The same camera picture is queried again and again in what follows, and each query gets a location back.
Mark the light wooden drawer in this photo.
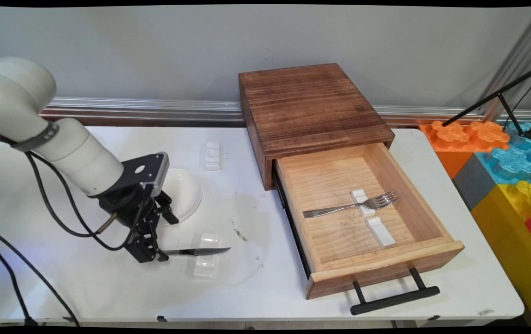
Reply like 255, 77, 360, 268
272, 142, 465, 300

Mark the black drawer handle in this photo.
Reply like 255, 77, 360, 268
350, 268, 440, 316

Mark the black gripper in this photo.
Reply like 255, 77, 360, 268
96, 182, 179, 264

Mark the thick black cable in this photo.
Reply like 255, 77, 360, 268
0, 226, 38, 326

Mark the silver fork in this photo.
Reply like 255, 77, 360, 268
302, 189, 399, 218

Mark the blue foam block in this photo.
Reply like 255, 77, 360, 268
476, 122, 531, 185

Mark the silver table knife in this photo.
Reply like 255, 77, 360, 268
161, 247, 231, 257

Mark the aluminium rail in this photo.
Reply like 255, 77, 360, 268
39, 96, 531, 127

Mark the small white cutlery rest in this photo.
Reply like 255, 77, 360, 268
204, 141, 222, 172
351, 189, 376, 218
365, 217, 396, 250

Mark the yellow foam block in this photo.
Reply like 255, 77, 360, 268
471, 180, 531, 328

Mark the thin black cable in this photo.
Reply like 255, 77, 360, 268
0, 223, 81, 326

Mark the orange foam block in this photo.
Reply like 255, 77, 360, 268
419, 120, 511, 180

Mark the dark wooden cabinet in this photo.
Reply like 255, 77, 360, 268
239, 63, 395, 191

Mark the black drawer slide rail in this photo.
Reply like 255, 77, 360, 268
271, 167, 312, 280

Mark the long white cutlery rest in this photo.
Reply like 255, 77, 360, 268
192, 233, 221, 279

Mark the white round plate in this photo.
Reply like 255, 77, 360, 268
156, 168, 203, 226

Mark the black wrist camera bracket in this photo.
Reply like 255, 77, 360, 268
119, 152, 170, 196

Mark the black tripod stand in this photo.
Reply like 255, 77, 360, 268
441, 60, 531, 142

